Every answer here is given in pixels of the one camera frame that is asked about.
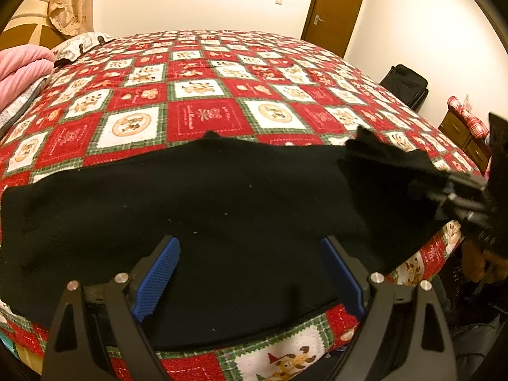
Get red checkered printed bedspread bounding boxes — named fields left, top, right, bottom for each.
left=0, top=29, right=483, bottom=381

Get brown wooden cabinet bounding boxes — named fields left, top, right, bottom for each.
left=438, top=109, right=493, bottom=172

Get black pants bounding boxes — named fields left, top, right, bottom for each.
left=0, top=126, right=454, bottom=351

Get grey patterned pillow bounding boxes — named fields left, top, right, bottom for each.
left=0, top=75, right=51, bottom=136

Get white zigzag patterned pillow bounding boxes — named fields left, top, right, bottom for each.
left=51, top=31, right=117, bottom=69

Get beige patterned curtain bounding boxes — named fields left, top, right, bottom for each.
left=41, top=0, right=96, bottom=37

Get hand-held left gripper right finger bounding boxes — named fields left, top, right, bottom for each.
left=320, top=236, right=460, bottom=381

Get brown wooden door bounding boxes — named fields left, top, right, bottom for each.
left=300, top=0, right=368, bottom=58

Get black suitcase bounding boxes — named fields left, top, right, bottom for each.
left=378, top=64, right=430, bottom=112

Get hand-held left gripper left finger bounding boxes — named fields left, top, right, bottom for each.
left=41, top=235, right=182, bottom=381

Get folded pink blanket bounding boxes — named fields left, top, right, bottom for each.
left=0, top=45, right=55, bottom=109

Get person's right hand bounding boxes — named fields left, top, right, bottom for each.
left=461, top=240, right=508, bottom=284

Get cream wooden headboard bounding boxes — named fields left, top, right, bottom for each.
left=0, top=0, right=67, bottom=51

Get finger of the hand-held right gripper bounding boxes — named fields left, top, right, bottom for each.
left=424, top=190, right=495, bottom=224
left=411, top=169, right=490, bottom=192

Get red checked cloth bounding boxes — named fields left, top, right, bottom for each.
left=447, top=96, right=493, bottom=138

